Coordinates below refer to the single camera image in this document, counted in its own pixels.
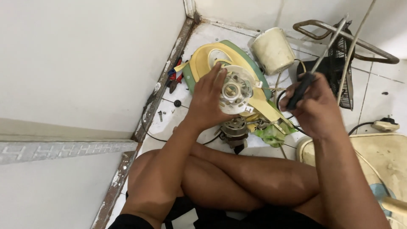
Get person's right hand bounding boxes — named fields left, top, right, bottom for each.
left=279, top=73, right=348, bottom=140

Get person's left hand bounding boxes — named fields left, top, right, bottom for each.
left=187, top=62, right=236, bottom=130

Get black handled screwdriver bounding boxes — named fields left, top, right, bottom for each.
left=286, top=13, right=350, bottom=111

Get white round fan motor plate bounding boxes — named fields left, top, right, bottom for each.
left=218, top=65, right=263, bottom=115

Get yellow green fan housing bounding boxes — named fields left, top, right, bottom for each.
left=173, top=40, right=294, bottom=134

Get green plastic bag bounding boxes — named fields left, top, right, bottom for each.
left=251, top=101, right=297, bottom=149

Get cream fan motor cover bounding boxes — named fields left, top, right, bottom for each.
left=251, top=27, right=296, bottom=76

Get fan motor with copper winding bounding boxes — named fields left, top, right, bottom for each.
left=215, top=116, right=249, bottom=155

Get black fan grille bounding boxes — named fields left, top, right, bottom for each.
left=297, top=21, right=355, bottom=111

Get person's right leg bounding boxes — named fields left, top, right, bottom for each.
left=172, top=127, right=322, bottom=208

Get person's leg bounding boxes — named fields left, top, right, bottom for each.
left=172, top=127, right=322, bottom=208
left=127, top=149, right=326, bottom=225

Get white power plug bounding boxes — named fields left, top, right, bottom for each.
left=371, top=117, right=400, bottom=133

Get person's left leg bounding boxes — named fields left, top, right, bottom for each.
left=127, top=149, right=326, bottom=225

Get cream fan base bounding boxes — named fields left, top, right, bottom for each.
left=297, top=133, right=407, bottom=229

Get black shorts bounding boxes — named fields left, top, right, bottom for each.
left=107, top=192, right=326, bottom=229

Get cream plastic rod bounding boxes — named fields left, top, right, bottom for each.
left=381, top=195, right=407, bottom=215

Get red handled pliers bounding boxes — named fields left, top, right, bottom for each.
left=167, top=57, right=185, bottom=95

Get white cable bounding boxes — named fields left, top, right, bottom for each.
left=336, top=0, right=378, bottom=106

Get black power cable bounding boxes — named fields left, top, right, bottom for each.
left=141, top=111, right=223, bottom=146

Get rusty metal tube frame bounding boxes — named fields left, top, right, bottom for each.
left=293, top=20, right=400, bottom=65

